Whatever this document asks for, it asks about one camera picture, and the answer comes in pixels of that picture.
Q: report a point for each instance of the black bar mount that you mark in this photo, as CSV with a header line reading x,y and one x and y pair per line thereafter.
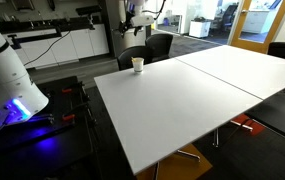
x,y
35,36

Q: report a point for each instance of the orange black bar clamp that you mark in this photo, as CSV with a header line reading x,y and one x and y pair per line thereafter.
x,y
68,117
67,90

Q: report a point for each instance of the white paper cup green band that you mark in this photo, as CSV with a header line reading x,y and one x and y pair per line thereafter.
x,y
138,66

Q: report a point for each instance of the white drawer unit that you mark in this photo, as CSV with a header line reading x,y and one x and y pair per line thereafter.
x,y
255,21

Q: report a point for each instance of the black office chair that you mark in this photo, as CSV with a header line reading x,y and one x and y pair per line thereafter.
x,y
229,15

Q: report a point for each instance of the black countertop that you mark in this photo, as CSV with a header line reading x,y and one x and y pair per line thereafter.
x,y
32,26

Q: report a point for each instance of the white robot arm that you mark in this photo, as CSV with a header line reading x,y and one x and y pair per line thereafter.
x,y
2,66

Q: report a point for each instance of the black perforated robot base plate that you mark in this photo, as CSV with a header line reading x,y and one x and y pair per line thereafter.
x,y
65,143

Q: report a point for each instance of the chrome table leg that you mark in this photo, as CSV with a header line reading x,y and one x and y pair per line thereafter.
x,y
216,138
156,171
188,155

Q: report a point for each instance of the orange wooden glass door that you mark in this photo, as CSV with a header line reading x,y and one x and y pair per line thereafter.
x,y
248,46

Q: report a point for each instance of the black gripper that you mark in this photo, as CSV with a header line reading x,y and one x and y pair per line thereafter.
x,y
128,25

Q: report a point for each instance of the white base cabinets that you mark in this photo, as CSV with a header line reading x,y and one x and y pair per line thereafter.
x,y
82,43

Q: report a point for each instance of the white storage box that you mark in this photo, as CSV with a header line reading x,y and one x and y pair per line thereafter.
x,y
199,29

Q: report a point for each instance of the dark grey column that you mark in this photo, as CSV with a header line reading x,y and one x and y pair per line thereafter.
x,y
115,40

